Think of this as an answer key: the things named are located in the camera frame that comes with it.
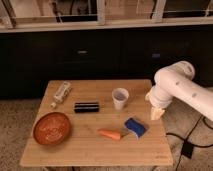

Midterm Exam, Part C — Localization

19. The blue sponge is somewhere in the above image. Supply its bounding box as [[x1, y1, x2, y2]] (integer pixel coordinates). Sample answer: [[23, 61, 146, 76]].
[[124, 118, 146, 139]]

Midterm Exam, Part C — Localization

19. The wooden table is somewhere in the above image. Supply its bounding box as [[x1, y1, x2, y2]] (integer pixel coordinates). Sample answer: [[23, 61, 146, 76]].
[[20, 79, 173, 167]]

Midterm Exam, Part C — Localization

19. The white paper cup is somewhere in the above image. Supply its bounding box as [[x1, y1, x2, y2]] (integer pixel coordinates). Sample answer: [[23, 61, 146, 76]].
[[112, 88, 129, 110]]

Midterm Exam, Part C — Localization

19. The black power cable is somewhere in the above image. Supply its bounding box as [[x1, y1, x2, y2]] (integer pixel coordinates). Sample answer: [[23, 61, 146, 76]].
[[165, 114, 213, 171]]

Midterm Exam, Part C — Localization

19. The clear plastic bottle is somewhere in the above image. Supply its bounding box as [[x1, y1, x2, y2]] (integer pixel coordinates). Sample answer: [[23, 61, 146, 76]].
[[51, 81, 71, 108]]

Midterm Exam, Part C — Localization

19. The black power adapter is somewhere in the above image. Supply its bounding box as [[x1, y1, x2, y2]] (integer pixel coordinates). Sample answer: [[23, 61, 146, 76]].
[[181, 141, 194, 158]]

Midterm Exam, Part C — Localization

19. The black eraser block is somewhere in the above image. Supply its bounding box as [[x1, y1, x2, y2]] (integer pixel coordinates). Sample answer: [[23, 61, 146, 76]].
[[74, 102, 99, 113]]

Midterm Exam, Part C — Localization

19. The red-brown bowl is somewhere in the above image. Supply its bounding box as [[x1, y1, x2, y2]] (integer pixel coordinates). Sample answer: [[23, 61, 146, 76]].
[[33, 112, 71, 145]]

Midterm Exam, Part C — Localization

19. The orange carrot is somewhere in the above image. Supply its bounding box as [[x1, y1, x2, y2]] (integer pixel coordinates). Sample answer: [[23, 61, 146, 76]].
[[98, 129, 121, 140]]

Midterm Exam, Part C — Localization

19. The white window frame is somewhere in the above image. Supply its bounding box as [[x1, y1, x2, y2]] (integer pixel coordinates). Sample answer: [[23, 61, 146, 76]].
[[0, 0, 213, 32]]

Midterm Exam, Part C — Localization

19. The dark cabinet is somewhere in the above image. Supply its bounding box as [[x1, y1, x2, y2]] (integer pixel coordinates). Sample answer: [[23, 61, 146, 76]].
[[0, 25, 213, 99]]

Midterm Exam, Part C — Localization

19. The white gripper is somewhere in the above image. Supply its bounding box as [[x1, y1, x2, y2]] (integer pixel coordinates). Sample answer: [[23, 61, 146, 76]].
[[145, 85, 172, 120]]

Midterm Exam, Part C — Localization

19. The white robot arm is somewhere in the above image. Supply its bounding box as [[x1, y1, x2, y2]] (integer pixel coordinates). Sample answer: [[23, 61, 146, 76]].
[[145, 61, 213, 121]]

